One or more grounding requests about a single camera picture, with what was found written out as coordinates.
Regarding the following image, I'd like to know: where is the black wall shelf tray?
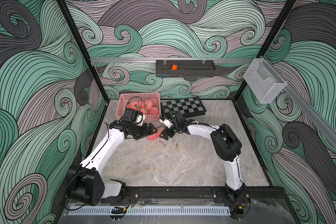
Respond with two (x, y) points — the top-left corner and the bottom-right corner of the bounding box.
(155, 60), (217, 79)

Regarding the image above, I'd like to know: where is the aluminium wall rail back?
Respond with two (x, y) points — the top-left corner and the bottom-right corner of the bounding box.
(90, 57), (254, 64)

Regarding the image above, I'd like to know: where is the peach with leaf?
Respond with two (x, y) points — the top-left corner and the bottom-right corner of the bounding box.
(149, 106), (160, 114)
(144, 99), (153, 110)

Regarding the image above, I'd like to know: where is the black folding chess board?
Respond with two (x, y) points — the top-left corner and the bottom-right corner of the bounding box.
(161, 97), (206, 118)

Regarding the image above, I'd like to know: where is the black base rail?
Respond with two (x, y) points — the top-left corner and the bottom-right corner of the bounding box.
(64, 186), (286, 205)

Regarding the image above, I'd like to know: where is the peach cracked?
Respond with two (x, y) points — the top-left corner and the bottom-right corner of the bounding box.
(128, 100), (142, 111)

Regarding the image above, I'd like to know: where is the black frame post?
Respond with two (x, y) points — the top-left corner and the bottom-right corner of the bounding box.
(233, 1), (296, 104)
(57, 0), (110, 105)

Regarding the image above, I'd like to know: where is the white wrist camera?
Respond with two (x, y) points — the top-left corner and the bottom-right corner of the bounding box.
(159, 116), (173, 128)
(133, 112), (145, 126)

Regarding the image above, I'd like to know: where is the aluminium wall rail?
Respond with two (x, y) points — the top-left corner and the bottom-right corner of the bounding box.
(90, 57), (254, 64)
(259, 56), (336, 150)

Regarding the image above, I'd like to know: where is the peach with leaf back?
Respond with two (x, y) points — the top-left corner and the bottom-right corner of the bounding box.
(149, 106), (160, 114)

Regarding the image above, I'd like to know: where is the peach pale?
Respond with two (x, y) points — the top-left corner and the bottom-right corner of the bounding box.
(156, 127), (165, 138)

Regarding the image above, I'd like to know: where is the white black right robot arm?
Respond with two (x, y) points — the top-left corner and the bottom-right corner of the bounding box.
(159, 111), (245, 203)

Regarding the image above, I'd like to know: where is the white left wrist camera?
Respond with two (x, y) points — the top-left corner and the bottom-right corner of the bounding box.
(133, 112), (145, 126)

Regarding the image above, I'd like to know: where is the white vented cable duct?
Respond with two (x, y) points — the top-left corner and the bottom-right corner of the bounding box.
(68, 205), (231, 216)

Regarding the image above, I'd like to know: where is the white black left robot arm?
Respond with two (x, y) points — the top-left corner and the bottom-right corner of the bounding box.
(66, 109), (158, 206)

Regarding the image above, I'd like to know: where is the clear acrylic wall holder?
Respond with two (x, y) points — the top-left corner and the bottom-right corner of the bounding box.
(243, 58), (287, 104)

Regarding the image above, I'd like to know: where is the pink perforated plastic basket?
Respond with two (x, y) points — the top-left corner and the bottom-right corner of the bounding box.
(116, 92), (161, 121)

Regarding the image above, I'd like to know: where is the black frame post left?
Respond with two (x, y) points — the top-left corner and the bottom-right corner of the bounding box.
(57, 0), (110, 105)

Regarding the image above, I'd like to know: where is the aluminium wall rail right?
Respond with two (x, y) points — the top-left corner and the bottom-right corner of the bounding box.
(259, 56), (336, 150)

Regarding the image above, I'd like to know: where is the black frame post right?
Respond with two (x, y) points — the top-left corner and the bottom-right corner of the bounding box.
(233, 1), (296, 104)

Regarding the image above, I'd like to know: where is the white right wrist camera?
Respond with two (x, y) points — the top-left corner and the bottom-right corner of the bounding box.
(159, 116), (173, 128)

